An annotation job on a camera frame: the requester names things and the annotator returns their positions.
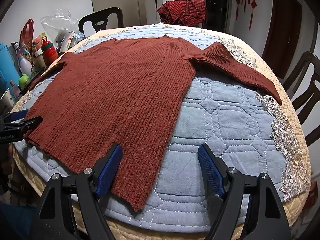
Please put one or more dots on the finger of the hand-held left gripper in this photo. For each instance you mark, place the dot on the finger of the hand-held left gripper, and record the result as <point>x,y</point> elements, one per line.
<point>17,115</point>
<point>31,123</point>

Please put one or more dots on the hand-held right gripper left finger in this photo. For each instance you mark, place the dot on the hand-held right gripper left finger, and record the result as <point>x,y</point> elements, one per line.
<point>113,160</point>

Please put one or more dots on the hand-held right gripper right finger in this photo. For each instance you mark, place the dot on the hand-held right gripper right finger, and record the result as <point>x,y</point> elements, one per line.
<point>208,162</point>

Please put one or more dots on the rust brown knit sweater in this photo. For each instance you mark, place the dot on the rust brown knit sweater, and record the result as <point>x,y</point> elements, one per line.
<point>112,92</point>

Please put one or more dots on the paper cup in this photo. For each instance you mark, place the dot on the paper cup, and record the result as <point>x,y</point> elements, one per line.
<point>7,98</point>

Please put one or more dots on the green lidded jar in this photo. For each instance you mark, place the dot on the green lidded jar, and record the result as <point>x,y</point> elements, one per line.
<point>23,81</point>

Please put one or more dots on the blue quilted table cover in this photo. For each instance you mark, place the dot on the blue quilted table cover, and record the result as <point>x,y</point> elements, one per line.
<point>225,120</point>

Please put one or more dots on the teal box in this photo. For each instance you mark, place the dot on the teal box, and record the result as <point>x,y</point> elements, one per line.
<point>7,70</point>

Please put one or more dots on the white bottle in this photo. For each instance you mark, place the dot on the white bottle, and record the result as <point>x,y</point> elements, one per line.
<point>25,65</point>

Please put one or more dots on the red bottle with green cap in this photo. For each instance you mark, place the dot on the red bottle with green cap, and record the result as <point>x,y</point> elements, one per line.
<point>50,55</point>

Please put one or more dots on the pink cup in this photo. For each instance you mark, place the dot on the pink cup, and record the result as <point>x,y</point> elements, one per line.
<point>38,42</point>

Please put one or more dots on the red gift bag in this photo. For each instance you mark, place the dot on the red gift bag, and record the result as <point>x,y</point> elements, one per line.
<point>26,33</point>

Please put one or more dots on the clear plastic bag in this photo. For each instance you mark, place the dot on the clear plastic bag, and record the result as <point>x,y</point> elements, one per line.
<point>58,22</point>

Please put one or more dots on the black wooden chair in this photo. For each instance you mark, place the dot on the black wooden chair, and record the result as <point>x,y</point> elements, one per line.
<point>308,80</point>
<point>100,17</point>

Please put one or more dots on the brown wooden door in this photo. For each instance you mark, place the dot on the brown wooden door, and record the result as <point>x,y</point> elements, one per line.
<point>282,30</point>

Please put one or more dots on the red plaid garment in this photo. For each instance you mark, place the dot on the red plaid garment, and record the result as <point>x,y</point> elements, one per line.
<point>181,11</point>

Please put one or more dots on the dark glass door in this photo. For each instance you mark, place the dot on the dark glass door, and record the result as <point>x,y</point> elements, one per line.
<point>217,2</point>

